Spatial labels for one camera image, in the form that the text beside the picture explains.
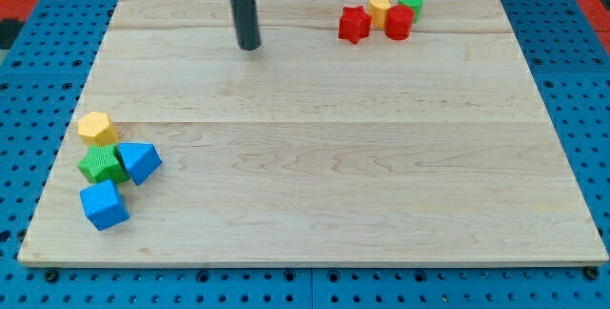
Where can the yellow heart block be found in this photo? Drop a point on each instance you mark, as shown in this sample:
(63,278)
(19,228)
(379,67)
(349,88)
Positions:
(378,9)

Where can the red star block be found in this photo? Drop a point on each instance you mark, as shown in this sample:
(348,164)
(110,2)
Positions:
(354,24)

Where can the wooden board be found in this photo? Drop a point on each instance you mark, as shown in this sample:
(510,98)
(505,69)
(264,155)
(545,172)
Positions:
(434,151)

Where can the red cylinder block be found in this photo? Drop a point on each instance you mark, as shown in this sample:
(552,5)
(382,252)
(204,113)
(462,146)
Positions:
(399,21)

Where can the blue triangle block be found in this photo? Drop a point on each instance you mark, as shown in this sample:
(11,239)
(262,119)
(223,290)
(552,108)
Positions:
(140,160)

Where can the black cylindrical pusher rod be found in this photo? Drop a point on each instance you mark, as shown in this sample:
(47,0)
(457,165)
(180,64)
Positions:
(246,24)

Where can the green cylinder block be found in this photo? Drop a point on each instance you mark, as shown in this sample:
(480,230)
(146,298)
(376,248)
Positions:
(415,5)

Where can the green star block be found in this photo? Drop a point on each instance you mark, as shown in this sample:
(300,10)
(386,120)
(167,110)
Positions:
(103,163)

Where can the yellow hexagon block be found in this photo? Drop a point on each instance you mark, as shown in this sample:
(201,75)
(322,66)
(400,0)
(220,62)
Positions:
(97,129)

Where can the blue cube block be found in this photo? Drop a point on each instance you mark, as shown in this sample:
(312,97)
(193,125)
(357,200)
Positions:
(103,205)

